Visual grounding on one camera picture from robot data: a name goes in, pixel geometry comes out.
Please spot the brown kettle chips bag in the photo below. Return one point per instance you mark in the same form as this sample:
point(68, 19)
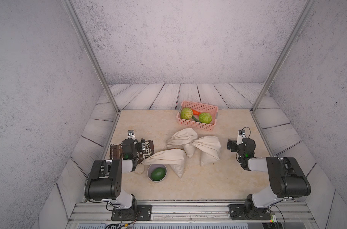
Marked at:
point(116, 151)

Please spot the aluminium frame post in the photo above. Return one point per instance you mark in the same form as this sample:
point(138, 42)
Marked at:
point(305, 13)
point(89, 51)

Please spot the pink plastic basket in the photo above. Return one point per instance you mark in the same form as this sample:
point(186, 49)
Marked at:
point(202, 108)

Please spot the right aluminium frame post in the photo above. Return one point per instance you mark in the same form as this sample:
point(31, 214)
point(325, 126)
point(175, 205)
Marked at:
point(305, 13)

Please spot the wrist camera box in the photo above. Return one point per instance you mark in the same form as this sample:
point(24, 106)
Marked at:
point(131, 134)
point(240, 136)

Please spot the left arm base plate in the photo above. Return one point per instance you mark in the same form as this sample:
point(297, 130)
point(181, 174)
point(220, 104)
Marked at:
point(136, 212)

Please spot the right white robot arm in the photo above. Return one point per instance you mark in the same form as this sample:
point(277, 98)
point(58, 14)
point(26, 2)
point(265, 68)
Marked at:
point(286, 180)

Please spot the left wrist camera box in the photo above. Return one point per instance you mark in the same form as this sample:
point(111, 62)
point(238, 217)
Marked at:
point(131, 134)

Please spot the green avocado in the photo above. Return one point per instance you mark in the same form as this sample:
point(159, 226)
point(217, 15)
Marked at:
point(158, 174)

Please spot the right green cabbage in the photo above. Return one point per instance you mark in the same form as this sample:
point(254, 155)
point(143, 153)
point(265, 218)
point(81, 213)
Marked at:
point(205, 118)

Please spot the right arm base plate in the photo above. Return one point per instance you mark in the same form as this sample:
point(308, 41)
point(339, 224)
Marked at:
point(243, 212)

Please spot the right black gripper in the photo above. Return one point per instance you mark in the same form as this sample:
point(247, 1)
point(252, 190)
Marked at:
point(234, 143)

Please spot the left green cabbage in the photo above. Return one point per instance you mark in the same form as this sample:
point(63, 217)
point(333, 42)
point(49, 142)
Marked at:
point(186, 113)

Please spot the orange carrot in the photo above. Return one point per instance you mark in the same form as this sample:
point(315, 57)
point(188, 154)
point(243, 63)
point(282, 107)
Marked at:
point(195, 112)

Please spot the green cabbage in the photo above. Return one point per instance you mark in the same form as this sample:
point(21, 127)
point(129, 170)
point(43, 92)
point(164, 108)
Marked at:
point(186, 113)
point(205, 118)

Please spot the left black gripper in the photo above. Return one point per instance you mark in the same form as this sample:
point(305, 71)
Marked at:
point(138, 145)

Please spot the grey bowl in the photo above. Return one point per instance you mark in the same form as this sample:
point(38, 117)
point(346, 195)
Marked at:
point(153, 167)

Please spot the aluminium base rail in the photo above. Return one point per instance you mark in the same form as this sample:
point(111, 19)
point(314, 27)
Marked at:
point(194, 214)

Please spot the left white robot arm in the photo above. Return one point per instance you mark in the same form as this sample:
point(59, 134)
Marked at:
point(104, 183)

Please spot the beige cloth bag front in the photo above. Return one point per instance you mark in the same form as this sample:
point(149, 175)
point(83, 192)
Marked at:
point(175, 158)

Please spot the left aluminium frame post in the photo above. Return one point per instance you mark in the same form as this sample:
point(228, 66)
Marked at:
point(89, 51)

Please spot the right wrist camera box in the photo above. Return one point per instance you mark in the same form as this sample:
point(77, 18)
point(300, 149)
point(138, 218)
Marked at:
point(240, 136)

